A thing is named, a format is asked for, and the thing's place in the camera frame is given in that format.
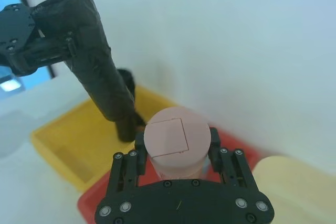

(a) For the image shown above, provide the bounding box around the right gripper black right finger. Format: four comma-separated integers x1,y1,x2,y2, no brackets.
206,126,264,196

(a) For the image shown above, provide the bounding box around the white table cloth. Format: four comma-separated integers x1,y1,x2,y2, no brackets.
0,73,113,224

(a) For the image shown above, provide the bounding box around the white curtain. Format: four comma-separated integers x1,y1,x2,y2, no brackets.
16,0,336,158

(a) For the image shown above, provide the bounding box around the cream vacuum bottle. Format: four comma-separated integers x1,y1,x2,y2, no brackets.
253,155,336,224

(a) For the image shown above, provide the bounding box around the yellow plastic tray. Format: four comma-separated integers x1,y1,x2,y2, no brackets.
30,84,182,193

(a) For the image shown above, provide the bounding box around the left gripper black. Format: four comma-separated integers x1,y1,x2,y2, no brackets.
0,3,78,77

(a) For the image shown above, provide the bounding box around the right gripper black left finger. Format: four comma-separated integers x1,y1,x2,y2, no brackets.
104,131,149,201

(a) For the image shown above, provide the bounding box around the red plastic tray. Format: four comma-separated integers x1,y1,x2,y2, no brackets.
77,126,259,224

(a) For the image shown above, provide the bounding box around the black rounded object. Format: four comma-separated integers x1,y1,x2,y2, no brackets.
117,68,137,111

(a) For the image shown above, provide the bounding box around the black tape-wrapped cylinder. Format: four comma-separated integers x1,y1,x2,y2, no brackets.
30,0,141,143

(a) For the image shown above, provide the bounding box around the pink cup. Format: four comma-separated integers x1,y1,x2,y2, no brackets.
143,105,212,183

